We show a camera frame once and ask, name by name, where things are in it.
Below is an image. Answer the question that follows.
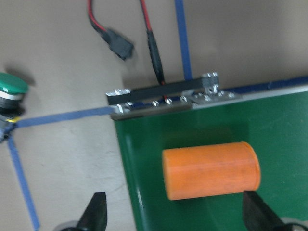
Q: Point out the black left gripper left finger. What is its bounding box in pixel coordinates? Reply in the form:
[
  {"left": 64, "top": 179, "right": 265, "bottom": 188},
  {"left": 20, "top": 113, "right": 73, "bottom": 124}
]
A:
[{"left": 77, "top": 192, "right": 107, "bottom": 231}]

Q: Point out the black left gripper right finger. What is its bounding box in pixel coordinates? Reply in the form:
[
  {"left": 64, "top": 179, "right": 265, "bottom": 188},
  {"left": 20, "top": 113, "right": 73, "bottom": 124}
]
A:
[{"left": 242, "top": 191, "right": 289, "bottom": 231}]

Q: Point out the plain orange cylinder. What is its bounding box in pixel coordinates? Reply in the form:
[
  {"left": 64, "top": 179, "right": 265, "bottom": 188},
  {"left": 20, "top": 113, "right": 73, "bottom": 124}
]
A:
[{"left": 162, "top": 141, "right": 261, "bottom": 200}]

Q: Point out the green push button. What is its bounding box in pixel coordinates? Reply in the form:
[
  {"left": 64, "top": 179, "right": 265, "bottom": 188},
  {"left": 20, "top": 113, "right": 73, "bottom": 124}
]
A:
[{"left": 0, "top": 72, "right": 29, "bottom": 114}]

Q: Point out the red black cable with plug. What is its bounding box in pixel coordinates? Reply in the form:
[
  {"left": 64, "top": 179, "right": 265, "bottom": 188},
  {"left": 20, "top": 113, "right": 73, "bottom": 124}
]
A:
[{"left": 87, "top": 0, "right": 134, "bottom": 61}]

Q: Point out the red black motor cable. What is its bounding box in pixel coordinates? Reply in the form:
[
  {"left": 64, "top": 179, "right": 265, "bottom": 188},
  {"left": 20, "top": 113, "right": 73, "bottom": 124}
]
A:
[{"left": 139, "top": 0, "right": 167, "bottom": 85}]

